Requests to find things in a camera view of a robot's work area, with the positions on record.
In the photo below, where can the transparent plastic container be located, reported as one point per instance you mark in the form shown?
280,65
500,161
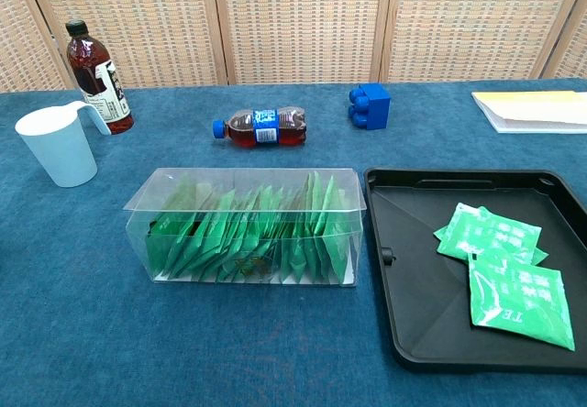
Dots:
247,178

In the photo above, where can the black plastic tray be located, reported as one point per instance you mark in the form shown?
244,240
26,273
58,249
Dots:
413,288

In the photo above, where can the dark glass bottle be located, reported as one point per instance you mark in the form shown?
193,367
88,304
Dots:
91,68

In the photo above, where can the small cola bottle blue cap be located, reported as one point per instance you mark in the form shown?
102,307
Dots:
284,127

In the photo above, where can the blue building block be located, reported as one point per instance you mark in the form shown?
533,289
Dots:
373,106

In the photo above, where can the woven folding screen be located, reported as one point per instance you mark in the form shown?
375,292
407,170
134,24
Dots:
298,22

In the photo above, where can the blue tablecloth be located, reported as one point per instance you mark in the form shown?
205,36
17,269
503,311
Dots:
137,333

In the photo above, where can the white and yellow notebook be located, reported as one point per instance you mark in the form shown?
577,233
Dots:
536,113

